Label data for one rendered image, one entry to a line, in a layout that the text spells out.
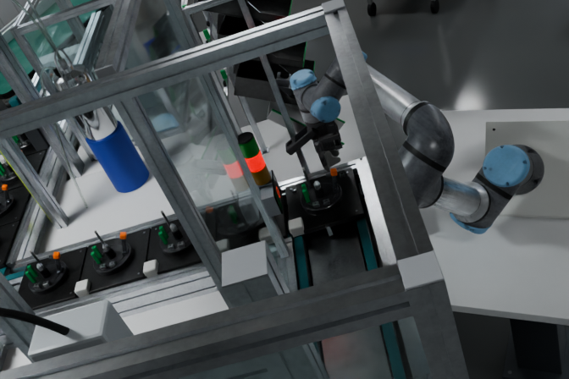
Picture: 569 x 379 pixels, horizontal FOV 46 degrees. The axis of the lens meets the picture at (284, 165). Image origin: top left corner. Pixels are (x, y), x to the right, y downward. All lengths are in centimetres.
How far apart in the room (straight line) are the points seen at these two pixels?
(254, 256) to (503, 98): 337
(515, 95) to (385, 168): 352
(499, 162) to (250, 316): 145
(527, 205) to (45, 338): 150
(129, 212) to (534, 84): 251
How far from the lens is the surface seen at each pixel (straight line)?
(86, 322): 103
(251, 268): 84
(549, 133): 214
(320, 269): 206
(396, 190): 60
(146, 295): 225
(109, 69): 104
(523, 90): 417
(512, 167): 192
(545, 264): 202
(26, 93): 294
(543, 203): 213
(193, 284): 221
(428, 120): 158
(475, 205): 188
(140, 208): 273
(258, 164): 183
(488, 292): 197
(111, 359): 58
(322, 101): 182
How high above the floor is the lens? 238
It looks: 36 degrees down
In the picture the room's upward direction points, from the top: 22 degrees counter-clockwise
